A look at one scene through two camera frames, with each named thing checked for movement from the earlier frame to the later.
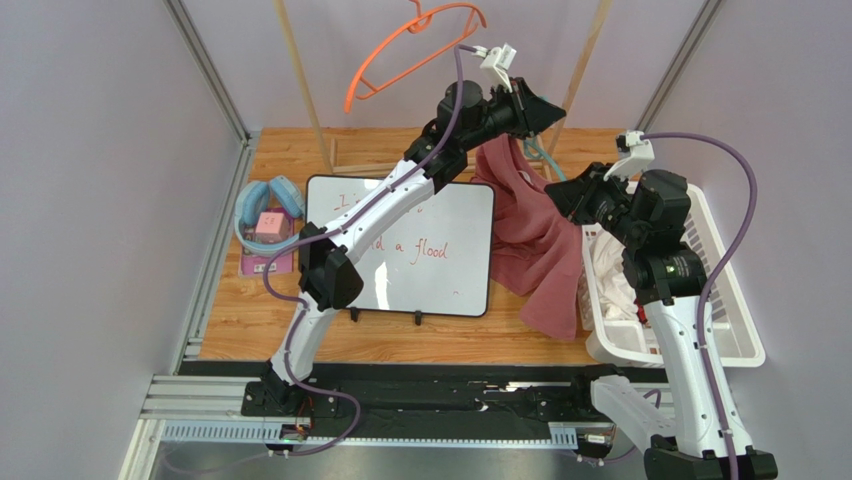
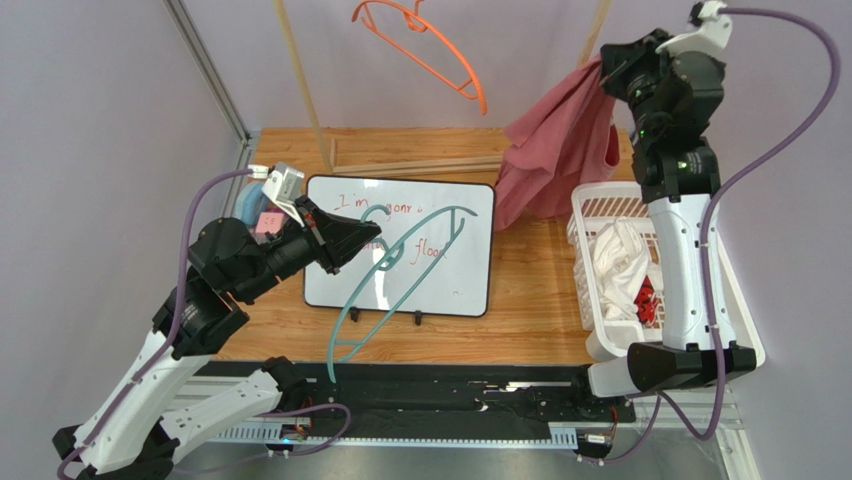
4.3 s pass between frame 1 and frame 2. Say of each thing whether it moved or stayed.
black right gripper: moved
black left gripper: moved
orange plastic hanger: moved
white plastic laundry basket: stayed
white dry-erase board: stayed
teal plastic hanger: moved
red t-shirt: moved
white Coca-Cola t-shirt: stayed
